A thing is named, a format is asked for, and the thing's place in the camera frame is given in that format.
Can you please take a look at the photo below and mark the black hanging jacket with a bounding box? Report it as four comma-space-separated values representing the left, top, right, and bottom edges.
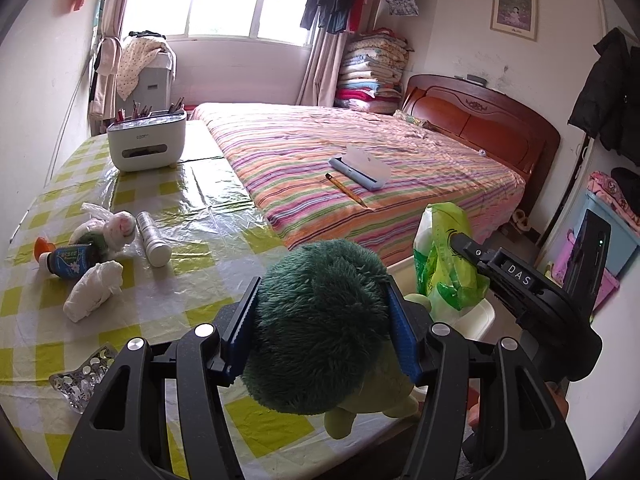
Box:
567, 27, 639, 166

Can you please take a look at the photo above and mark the silver pill blister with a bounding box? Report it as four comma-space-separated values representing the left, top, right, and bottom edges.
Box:
49, 344, 117, 414

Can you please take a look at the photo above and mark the stack of folded quilts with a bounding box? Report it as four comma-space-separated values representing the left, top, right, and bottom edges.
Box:
334, 28, 411, 115

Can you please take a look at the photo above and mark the dotted cloth on appliance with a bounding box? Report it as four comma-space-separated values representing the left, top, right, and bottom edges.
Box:
116, 36, 176, 101

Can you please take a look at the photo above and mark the striped bed sheet mattress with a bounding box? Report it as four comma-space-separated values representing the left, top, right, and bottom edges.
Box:
194, 103, 525, 264

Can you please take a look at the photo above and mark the cream plastic trash bin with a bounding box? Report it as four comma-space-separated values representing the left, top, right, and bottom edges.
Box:
384, 253, 497, 344

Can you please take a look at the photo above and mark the blue label bottle orange cap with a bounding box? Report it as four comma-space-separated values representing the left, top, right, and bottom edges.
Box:
34, 237, 111, 281

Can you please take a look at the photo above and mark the pink plastic basket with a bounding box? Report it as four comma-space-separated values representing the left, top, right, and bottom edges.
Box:
549, 228, 622, 313

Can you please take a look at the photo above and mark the green plush toy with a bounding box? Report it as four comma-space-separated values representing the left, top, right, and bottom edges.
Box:
242, 240, 419, 440

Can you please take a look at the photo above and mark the white tissue box organizer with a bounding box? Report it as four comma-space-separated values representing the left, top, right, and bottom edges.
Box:
106, 110, 186, 172

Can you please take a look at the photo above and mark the yellow checkered plastic tablecloth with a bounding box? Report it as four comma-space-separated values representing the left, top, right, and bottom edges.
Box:
0, 119, 417, 480

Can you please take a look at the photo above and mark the green plastic tissue package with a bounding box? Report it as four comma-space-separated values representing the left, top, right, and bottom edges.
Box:
413, 203, 489, 324

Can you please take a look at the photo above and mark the pair of slippers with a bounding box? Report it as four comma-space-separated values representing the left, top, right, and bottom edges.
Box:
511, 209, 530, 233

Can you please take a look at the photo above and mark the white tissue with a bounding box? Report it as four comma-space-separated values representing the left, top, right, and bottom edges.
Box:
63, 260, 124, 323

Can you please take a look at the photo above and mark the light blue storage box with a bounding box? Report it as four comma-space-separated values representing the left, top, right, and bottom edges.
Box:
574, 191, 639, 278

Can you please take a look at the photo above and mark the yellow pencil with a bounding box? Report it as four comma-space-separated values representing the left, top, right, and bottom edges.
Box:
324, 172, 369, 208

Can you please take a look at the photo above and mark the white pink wrapper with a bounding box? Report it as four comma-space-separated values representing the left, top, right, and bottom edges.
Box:
68, 203, 137, 261

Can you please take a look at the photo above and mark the pink curtain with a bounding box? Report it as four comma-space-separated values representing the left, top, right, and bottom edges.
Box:
88, 0, 127, 122
296, 28, 348, 107

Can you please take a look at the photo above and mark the pink curtain left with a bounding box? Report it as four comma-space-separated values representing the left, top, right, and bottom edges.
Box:
88, 0, 127, 122

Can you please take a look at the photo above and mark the framed wall picture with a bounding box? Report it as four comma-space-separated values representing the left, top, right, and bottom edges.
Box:
490, 0, 538, 41

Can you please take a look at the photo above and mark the pink curtain right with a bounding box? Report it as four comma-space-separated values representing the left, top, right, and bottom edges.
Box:
296, 28, 348, 107

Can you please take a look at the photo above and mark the grey white appliance cabinet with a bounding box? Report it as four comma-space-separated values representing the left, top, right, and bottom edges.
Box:
131, 52, 175, 112

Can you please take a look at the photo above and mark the red wooden headboard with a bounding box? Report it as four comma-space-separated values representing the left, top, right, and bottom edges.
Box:
402, 74, 561, 214

